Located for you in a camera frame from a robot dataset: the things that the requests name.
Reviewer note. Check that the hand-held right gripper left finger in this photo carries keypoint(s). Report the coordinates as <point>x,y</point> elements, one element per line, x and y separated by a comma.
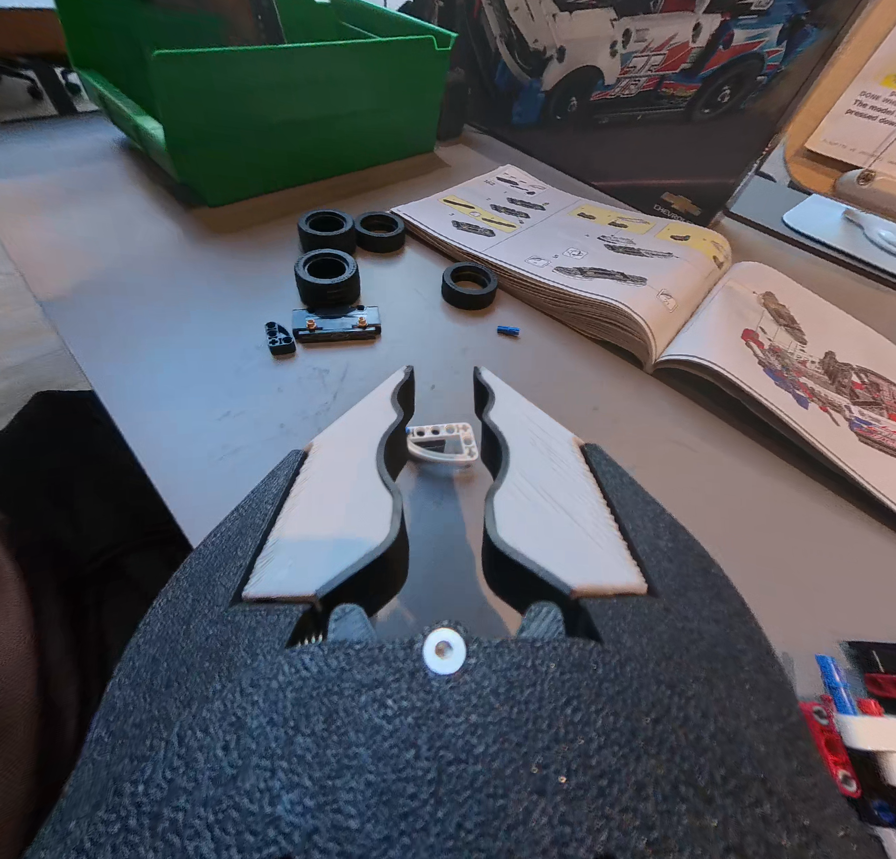
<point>329,523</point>

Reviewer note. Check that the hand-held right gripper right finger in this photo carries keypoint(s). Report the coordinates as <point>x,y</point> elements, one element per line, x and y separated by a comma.
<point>553,523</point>

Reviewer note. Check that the white curved brick with pin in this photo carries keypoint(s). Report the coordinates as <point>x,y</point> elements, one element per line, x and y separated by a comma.
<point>427,455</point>

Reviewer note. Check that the green plastic bin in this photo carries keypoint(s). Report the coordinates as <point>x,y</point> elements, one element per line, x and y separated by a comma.
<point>280,117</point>

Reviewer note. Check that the small black curved brick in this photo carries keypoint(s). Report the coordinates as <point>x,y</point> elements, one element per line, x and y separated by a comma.
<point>280,344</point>

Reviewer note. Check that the black panel brick with pins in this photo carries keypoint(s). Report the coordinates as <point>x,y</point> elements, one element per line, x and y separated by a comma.
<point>336,330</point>

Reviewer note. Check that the black toy tyre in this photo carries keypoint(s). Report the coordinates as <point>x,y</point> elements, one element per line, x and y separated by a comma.
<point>327,292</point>
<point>327,244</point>
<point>469,299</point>
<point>380,244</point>

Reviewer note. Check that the grey desk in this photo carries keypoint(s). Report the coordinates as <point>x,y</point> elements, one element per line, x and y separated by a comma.
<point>210,418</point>

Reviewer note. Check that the black chair base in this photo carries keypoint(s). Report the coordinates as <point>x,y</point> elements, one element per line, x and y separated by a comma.
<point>35,78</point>

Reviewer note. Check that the person's clothed body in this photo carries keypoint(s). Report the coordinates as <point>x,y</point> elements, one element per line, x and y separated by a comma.
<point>84,488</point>

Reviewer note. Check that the open instruction booklet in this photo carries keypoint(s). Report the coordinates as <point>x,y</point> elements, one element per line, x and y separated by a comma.
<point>595,257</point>

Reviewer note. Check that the partly built toy car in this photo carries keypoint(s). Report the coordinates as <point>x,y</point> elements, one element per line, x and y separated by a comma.
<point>822,733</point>

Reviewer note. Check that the toy car set box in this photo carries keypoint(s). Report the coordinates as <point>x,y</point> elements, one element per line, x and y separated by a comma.
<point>665,152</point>

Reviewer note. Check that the instruction sheet on stand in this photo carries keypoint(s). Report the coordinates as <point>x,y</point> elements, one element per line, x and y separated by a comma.
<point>850,113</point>

